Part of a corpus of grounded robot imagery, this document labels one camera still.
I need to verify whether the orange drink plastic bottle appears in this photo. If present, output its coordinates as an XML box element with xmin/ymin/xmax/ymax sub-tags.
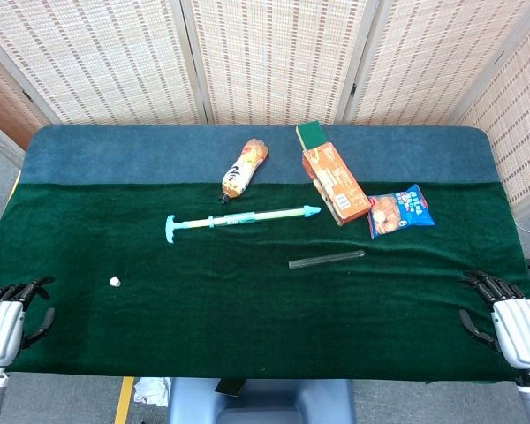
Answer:
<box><xmin>220</xmin><ymin>138</ymin><xmax>269</xmax><ymax>205</ymax></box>

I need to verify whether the teal green water pump toy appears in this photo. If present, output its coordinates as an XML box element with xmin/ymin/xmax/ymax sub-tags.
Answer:
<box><xmin>164</xmin><ymin>205</ymin><xmax>322</xmax><ymax>245</ymax></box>

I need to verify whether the green yellow sponge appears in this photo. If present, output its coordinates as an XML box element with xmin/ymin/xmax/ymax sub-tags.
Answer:
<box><xmin>295</xmin><ymin>124</ymin><xmax>330</xmax><ymax>152</ymax></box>

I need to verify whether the orange cardboard snack box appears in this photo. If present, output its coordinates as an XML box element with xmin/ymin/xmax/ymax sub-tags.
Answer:
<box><xmin>301</xmin><ymin>141</ymin><xmax>373</xmax><ymax>227</ymax></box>

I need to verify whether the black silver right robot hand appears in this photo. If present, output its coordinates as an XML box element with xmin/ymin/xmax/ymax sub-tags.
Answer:
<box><xmin>458</xmin><ymin>270</ymin><xmax>530</xmax><ymax>371</ymax></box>

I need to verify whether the dark green velvet cloth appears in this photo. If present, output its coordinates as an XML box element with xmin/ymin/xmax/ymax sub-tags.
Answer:
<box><xmin>0</xmin><ymin>180</ymin><xmax>530</xmax><ymax>383</ymax></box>

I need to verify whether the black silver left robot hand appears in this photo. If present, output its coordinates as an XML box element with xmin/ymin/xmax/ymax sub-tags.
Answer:
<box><xmin>0</xmin><ymin>276</ymin><xmax>57</xmax><ymax>367</ymax></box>

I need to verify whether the blue fleece table cover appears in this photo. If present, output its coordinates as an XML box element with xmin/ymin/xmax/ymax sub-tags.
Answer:
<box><xmin>19</xmin><ymin>125</ymin><xmax>503</xmax><ymax>186</ymax></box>

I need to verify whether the clear plastic tube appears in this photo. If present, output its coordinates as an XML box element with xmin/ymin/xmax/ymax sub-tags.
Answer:
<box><xmin>288</xmin><ymin>249</ymin><xmax>366</xmax><ymax>269</ymax></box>

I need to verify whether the small black flat object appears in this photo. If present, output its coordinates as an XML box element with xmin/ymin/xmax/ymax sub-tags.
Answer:
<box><xmin>215</xmin><ymin>378</ymin><xmax>246</xmax><ymax>398</ymax></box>

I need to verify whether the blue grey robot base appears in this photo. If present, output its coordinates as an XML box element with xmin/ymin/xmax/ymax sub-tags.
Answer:
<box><xmin>165</xmin><ymin>377</ymin><xmax>357</xmax><ymax>424</ymax></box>

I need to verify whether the blue snack bag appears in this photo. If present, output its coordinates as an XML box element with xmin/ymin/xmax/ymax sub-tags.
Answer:
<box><xmin>367</xmin><ymin>184</ymin><xmax>436</xmax><ymax>240</ymax></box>

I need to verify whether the crumpled white paper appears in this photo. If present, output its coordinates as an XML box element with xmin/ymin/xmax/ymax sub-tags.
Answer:
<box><xmin>133</xmin><ymin>376</ymin><xmax>172</xmax><ymax>406</ymax></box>

